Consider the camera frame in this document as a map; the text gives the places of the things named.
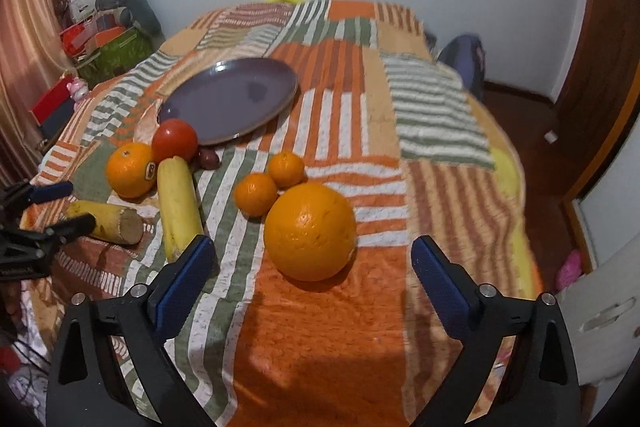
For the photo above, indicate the red and blue box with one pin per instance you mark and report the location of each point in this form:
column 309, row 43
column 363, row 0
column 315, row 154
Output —
column 55, row 108

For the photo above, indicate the large orange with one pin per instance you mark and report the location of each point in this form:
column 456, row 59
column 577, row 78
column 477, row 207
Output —
column 310, row 232

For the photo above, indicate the blue bag beside bed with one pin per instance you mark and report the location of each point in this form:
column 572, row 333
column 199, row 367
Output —
column 466, row 55

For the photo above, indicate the dark red grape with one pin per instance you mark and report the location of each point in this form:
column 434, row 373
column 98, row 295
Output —
column 208, row 159

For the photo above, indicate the small mandarin rear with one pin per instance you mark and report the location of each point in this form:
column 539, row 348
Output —
column 286, row 169

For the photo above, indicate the cut yellow banana piece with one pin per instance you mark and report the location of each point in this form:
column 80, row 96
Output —
column 114, row 223

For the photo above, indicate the striped patchwork bedspread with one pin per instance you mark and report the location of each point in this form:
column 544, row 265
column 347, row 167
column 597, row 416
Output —
column 376, row 119

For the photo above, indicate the long yellow banana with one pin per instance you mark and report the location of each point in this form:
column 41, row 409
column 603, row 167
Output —
column 179, row 209

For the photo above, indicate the small mandarin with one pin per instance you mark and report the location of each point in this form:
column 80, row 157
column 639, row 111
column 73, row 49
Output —
column 286, row 169
column 255, row 194

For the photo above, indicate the striped pink curtain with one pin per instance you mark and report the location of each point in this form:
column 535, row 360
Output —
column 32, row 59

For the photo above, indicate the grey plush cushion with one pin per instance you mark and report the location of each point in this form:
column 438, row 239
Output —
column 141, row 14

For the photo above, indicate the orange red boxes stack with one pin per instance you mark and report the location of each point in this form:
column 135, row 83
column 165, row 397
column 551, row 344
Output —
column 95, row 31

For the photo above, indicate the white plastic chair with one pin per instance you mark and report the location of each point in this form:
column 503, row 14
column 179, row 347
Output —
column 601, row 314

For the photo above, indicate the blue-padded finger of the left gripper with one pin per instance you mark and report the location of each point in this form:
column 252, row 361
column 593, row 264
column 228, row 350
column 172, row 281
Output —
column 40, row 194

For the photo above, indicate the small mandarin front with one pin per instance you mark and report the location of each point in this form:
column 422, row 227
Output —
column 255, row 194

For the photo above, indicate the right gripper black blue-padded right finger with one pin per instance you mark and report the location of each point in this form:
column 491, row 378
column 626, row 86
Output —
column 540, row 385

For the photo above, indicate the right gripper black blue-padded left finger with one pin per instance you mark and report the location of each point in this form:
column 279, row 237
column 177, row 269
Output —
column 86, row 386

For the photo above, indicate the orange with sticker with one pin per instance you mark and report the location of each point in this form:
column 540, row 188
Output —
column 131, row 170

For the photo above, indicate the purple ceramic plate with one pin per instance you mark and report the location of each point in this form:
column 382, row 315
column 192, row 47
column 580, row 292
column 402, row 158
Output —
column 232, row 98

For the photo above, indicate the pink toy figure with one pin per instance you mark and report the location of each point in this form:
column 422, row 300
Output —
column 78, row 89

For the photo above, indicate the green patterned box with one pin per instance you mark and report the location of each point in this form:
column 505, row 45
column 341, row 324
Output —
column 115, row 58

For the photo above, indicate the red tomato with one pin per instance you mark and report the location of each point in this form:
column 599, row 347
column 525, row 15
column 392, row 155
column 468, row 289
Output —
column 174, row 137

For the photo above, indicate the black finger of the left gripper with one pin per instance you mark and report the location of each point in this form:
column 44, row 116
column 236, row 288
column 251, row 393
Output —
column 70, row 226

